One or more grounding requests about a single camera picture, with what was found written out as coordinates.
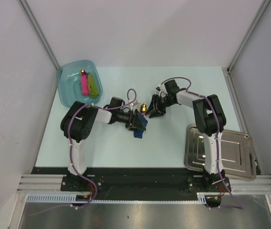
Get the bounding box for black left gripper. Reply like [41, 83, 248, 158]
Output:
[116, 109, 145, 133]

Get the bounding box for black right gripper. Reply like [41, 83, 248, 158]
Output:
[145, 94, 175, 119]

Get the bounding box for dark blue paper napkin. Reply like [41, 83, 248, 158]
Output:
[133, 112, 148, 139]

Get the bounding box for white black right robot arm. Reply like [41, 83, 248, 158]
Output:
[145, 77, 227, 191]

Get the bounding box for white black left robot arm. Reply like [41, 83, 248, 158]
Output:
[60, 97, 148, 191]

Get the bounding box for green rolled napkin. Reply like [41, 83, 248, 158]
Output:
[87, 73, 99, 98]

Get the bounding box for pink rolled napkin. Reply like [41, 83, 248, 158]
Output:
[80, 74, 89, 95]

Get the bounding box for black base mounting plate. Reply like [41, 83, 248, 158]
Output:
[31, 167, 231, 202]

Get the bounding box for translucent blue plastic bin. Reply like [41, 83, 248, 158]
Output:
[56, 60, 103, 107]

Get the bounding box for stainless steel tray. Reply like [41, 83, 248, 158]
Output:
[184, 125, 256, 181]

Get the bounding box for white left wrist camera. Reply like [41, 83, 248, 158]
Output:
[130, 100, 138, 110]

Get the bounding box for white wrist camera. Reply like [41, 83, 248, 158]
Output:
[130, 100, 138, 110]
[156, 84, 166, 93]

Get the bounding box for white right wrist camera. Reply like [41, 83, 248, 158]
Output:
[156, 84, 166, 93]

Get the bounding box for light blue cable duct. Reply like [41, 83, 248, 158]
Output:
[26, 193, 206, 204]

